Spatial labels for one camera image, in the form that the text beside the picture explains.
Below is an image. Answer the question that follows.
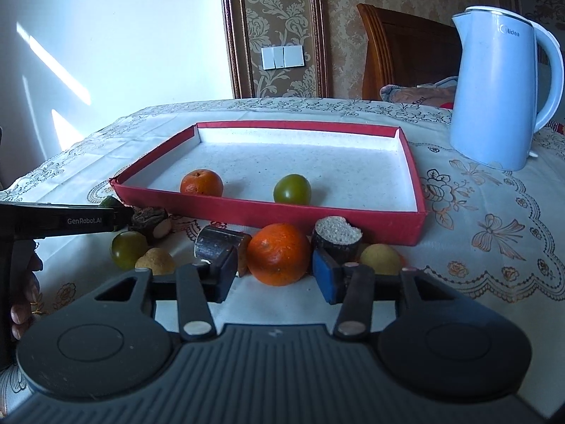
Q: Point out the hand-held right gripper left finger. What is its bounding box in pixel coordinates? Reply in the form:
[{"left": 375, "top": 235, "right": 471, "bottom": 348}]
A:
[{"left": 95, "top": 247, "right": 241, "bottom": 342}]

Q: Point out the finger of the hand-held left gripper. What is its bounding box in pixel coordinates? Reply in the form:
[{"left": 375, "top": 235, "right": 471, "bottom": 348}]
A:
[{"left": 108, "top": 205, "right": 135, "bottom": 234}]

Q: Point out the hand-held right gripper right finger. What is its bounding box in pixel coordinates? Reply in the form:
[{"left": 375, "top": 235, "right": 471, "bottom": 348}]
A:
[{"left": 311, "top": 249, "right": 460, "bottom": 341}]

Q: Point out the dark brown toy food piece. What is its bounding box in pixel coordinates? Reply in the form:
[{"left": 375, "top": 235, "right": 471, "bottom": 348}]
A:
[{"left": 129, "top": 207, "right": 173, "bottom": 243}]

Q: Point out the green round fruit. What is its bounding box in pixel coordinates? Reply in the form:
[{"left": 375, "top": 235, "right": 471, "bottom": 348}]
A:
[
  {"left": 110, "top": 230, "right": 149, "bottom": 271},
  {"left": 273, "top": 174, "right": 312, "bottom": 206}
]

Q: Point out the black sushi roll orange end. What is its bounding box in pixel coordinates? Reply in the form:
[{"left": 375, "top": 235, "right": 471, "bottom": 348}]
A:
[{"left": 193, "top": 225, "right": 252, "bottom": 277}]

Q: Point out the black sushi roll rice top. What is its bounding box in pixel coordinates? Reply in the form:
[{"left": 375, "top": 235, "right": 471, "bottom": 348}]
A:
[{"left": 311, "top": 216, "right": 363, "bottom": 266}]

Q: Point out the large orange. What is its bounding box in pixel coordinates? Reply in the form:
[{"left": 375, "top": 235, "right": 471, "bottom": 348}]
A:
[{"left": 246, "top": 223, "right": 312, "bottom": 285}]

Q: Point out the red shallow cardboard tray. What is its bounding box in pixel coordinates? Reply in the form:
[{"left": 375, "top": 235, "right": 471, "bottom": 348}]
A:
[{"left": 109, "top": 120, "right": 428, "bottom": 247}]

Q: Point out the person's left hand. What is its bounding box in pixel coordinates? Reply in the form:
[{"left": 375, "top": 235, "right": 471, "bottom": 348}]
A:
[{"left": 10, "top": 241, "right": 44, "bottom": 342}]

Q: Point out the small orange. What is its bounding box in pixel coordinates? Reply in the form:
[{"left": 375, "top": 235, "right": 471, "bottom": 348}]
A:
[{"left": 180, "top": 169, "right": 224, "bottom": 198}]

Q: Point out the patterned blanket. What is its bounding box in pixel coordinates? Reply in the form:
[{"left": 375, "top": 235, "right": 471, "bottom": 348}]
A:
[{"left": 380, "top": 76, "right": 460, "bottom": 109}]

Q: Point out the brown wooden headboard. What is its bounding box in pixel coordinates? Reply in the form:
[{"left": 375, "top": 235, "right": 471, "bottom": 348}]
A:
[{"left": 357, "top": 4, "right": 462, "bottom": 101}]

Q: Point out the light blue electric kettle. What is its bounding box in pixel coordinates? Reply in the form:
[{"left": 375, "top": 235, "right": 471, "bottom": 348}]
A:
[{"left": 449, "top": 5, "right": 565, "bottom": 172}]

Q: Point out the brown wall panel frame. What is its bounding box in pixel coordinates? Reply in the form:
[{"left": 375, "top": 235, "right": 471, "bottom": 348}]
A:
[{"left": 218, "top": 0, "right": 330, "bottom": 99}]

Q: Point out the white wall light switch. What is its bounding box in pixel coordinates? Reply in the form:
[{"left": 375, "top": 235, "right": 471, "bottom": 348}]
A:
[{"left": 261, "top": 45, "right": 305, "bottom": 70}]

